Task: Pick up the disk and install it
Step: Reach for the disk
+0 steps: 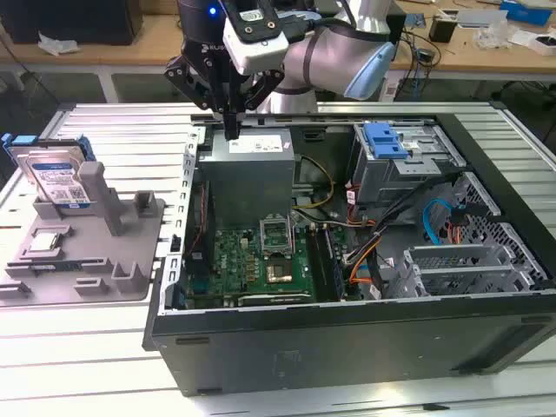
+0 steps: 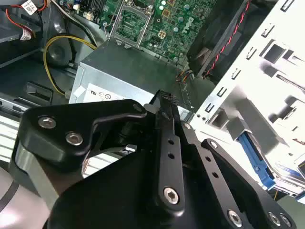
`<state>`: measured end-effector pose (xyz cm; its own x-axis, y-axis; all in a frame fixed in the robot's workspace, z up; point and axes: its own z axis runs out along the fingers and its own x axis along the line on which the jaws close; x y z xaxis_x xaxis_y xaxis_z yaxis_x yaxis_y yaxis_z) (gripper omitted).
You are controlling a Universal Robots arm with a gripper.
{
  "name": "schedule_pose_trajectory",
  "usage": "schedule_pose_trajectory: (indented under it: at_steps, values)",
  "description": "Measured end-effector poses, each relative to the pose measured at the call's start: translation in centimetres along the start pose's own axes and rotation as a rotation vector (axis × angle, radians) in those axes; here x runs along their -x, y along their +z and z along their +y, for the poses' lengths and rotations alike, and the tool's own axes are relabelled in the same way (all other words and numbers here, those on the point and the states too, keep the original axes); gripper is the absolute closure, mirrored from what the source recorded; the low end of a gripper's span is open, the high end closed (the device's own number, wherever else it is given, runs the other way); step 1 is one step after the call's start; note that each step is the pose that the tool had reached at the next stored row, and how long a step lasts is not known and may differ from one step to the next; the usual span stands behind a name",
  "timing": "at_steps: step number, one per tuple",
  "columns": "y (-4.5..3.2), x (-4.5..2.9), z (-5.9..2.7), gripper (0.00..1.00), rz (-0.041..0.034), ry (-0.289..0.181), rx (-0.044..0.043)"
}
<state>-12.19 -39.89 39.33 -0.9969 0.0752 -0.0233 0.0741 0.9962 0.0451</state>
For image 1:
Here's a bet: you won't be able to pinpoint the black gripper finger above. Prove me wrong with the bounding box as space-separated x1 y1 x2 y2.
232 68 287 141
162 55 235 141

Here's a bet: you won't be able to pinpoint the hard disk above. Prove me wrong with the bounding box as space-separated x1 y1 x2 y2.
1 133 95 209

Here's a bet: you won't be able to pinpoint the blue data wire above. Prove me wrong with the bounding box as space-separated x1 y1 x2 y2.
420 197 457 248

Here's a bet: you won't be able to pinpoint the orange black power wire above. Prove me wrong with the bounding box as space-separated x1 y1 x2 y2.
447 202 470 248

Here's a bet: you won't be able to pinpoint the wooden desk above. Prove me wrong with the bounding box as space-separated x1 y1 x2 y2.
0 0 556 75

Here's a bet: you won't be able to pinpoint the grey power supply unit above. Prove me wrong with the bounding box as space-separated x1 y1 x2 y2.
195 128 297 231

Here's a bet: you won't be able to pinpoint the metal socket cover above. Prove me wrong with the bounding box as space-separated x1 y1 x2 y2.
259 215 297 258

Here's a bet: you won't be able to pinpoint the blue plastic drive latch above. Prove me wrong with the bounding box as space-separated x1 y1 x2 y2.
364 123 412 160

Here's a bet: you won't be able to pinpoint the large black box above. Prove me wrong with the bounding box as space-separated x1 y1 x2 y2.
0 0 144 47

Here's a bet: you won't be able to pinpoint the white crumpled plastic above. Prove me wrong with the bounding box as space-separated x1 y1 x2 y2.
36 30 82 56

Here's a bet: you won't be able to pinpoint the black speaker box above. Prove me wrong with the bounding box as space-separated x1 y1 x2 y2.
384 12 408 44

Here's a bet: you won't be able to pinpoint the grey metal drive cage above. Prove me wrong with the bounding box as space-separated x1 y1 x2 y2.
350 122 468 209

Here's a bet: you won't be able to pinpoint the green motherboard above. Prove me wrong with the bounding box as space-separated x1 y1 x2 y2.
184 225 366 308

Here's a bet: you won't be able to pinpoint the CPU socket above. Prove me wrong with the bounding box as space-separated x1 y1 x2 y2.
264 256 300 284

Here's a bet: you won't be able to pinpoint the black RAM slot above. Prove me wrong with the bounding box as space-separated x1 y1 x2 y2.
306 223 339 303

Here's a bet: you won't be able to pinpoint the small black container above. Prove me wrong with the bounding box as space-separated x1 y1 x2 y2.
428 15 460 43

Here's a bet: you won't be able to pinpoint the installed RAM stick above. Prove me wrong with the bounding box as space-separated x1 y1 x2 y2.
323 224 348 301

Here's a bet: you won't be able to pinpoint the grey parts rack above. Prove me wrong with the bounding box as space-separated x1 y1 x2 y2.
0 161 167 308

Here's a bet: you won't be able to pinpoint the black graphics card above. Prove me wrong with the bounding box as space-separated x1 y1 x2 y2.
236 291 314 308

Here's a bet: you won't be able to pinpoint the silver CPU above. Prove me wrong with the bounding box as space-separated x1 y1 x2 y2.
26 232 62 253

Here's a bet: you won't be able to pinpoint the loose RAM stick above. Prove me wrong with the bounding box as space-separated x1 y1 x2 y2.
25 259 105 270

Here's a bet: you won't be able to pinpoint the grey flat box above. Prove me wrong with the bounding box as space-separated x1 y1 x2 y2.
458 8 509 28

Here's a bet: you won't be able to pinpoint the clear plastic bags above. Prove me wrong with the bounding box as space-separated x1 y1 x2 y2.
473 19 520 49

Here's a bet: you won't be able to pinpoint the white open box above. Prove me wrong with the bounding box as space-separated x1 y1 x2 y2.
507 28 556 56

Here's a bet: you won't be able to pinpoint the black PC case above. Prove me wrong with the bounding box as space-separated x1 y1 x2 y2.
142 111 556 399

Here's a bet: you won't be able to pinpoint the blue cardboard box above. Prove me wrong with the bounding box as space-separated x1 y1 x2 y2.
499 0 556 23

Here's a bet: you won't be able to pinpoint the yellow power cable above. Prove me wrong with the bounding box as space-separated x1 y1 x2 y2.
291 155 336 213

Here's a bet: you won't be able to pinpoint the blue hanging cable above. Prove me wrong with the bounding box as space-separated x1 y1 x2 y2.
411 45 426 102

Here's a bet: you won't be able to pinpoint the black sleeved cable bundle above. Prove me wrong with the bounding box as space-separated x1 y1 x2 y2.
347 171 462 261

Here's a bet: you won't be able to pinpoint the orange yellow wire bundle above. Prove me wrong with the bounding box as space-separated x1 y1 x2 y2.
345 236 386 288

